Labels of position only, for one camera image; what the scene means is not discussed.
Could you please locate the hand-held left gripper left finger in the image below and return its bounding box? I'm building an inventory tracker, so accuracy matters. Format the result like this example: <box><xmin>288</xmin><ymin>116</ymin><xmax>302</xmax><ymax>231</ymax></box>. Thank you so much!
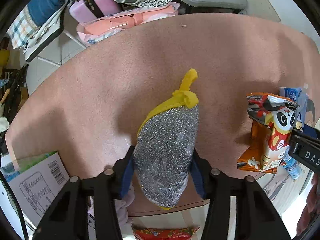
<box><xmin>32</xmin><ymin>145</ymin><xmax>136</xmax><ymax>240</ymax></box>

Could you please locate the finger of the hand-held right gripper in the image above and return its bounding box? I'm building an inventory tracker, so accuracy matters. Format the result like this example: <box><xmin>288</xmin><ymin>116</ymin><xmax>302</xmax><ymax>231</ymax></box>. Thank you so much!
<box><xmin>291</xmin><ymin>126</ymin><xmax>320</xmax><ymax>152</ymax></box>
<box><xmin>288</xmin><ymin>142</ymin><xmax>320</xmax><ymax>173</ymax></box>

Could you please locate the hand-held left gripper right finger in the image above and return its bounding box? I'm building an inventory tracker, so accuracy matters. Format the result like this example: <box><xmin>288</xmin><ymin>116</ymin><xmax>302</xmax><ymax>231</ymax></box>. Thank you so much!
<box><xmin>192</xmin><ymin>149</ymin><xmax>292</xmax><ymax>240</ymax></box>

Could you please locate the panda print snack packet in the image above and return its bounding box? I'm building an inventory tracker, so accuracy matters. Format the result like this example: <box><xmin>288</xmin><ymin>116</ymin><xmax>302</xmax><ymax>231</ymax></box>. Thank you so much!
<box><xmin>246</xmin><ymin>92</ymin><xmax>300</xmax><ymax>172</ymax></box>

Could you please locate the silver and yellow scrubbing sponge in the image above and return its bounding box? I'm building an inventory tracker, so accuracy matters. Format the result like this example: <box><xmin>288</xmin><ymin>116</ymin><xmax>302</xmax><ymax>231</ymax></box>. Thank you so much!
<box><xmin>134</xmin><ymin>68</ymin><xmax>200</xmax><ymax>208</ymax></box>

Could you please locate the white cloth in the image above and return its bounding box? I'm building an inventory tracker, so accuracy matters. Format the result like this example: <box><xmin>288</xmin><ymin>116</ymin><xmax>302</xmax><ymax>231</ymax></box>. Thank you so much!
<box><xmin>87</xmin><ymin>187</ymin><xmax>136</xmax><ymax>240</ymax></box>

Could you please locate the blue tissue packet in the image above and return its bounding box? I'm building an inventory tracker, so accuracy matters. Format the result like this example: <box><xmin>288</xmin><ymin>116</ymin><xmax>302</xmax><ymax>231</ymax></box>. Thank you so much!
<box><xmin>279</xmin><ymin>86</ymin><xmax>308</xmax><ymax>182</ymax></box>

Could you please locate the orange snack packet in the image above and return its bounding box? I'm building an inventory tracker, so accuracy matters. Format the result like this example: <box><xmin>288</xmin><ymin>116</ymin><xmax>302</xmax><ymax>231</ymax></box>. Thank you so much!
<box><xmin>237</xmin><ymin>121</ymin><xmax>278</xmax><ymax>174</ymax></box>

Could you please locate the dark red cloth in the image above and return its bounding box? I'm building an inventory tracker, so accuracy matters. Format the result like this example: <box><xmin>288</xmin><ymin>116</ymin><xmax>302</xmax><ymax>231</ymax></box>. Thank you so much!
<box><xmin>296</xmin><ymin>186</ymin><xmax>320</xmax><ymax>239</ymax></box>

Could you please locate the red floral packet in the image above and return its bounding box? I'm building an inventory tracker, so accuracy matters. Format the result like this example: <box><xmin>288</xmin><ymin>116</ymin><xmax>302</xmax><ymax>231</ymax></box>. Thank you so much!
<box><xmin>132</xmin><ymin>225</ymin><xmax>201</xmax><ymax>240</ymax></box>

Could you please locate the cardboard box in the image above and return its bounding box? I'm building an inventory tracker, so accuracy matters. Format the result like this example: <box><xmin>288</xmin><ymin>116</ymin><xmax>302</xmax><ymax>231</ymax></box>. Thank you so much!
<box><xmin>0</xmin><ymin>151</ymin><xmax>71</xmax><ymax>228</ymax></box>

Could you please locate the pink fleece blanket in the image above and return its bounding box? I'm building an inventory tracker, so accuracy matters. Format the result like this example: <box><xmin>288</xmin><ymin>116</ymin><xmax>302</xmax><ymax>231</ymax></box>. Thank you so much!
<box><xmin>5</xmin><ymin>13</ymin><xmax>320</xmax><ymax>217</ymax></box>

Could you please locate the pink bedding bag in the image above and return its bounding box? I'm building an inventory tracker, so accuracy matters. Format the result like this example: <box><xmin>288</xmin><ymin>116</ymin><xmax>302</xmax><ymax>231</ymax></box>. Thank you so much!
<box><xmin>76</xmin><ymin>2</ymin><xmax>181</xmax><ymax>47</ymax></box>

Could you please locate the white folding chair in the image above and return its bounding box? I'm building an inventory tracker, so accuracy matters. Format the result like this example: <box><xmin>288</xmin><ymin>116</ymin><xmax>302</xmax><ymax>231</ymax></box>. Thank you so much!
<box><xmin>24</xmin><ymin>0</ymin><xmax>88</xmax><ymax>67</ymax></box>

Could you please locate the yellow container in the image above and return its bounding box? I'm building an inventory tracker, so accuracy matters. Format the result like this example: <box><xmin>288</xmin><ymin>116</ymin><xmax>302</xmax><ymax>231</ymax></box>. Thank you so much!
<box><xmin>0</xmin><ymin>49</ymin><xmax>10</xmax><ymax>66</ymax></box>

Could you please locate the pink suitcase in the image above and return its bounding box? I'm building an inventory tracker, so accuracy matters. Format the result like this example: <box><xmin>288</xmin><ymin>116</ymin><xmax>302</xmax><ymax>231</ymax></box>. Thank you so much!
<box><xmin>68</xmin><ymin>0</ymin><xmax>121</xmax><ymax>22</ymax></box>

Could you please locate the plaid bag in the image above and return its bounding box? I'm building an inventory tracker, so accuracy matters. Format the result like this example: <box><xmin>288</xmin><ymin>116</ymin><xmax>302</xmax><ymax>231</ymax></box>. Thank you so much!
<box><xmin>6</xmin><ymin>4</ymin><xmax>38</xmax><ymax>49</ymax></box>

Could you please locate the blue cloth bundle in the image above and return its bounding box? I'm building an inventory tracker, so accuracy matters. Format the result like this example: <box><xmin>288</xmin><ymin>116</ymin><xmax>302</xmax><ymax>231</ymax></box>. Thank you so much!
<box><xmin>27</xmin><ymin>0</ymin><xmax>68</xmax><ymax>27</ymax></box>

